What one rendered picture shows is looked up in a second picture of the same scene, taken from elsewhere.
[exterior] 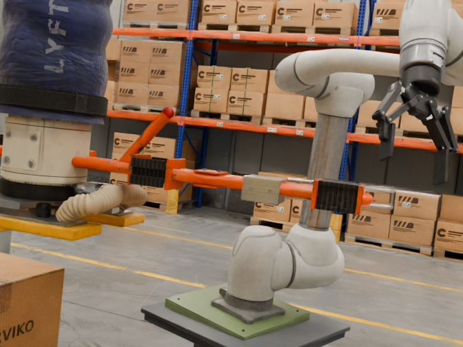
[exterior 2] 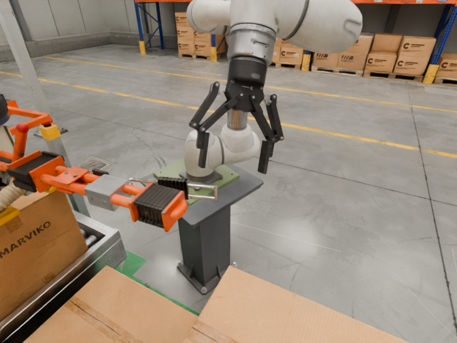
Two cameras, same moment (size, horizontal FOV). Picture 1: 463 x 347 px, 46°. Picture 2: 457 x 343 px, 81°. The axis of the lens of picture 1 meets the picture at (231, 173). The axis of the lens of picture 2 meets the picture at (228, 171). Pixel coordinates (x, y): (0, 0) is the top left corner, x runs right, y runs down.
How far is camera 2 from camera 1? 0.72 m
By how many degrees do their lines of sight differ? 30
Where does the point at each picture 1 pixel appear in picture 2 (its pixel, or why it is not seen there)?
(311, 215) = (232, 121)
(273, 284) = (210, 166)
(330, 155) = not seen: hidden behind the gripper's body
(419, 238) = (356, 65)
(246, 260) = (190, 155)
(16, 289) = (22, 214)
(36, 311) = (49, 216)
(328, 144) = not seen: hidden behind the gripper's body
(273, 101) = not seen: outside the picture
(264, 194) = (102, 203)
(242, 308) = (193, 180)
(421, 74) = (240, 70)
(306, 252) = (230, 145)
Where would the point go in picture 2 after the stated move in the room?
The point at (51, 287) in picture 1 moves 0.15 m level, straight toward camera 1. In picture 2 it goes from (55, 200) to (41, 226)
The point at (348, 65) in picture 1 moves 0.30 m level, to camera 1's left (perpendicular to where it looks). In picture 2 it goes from (222, 20) to (122, 20)
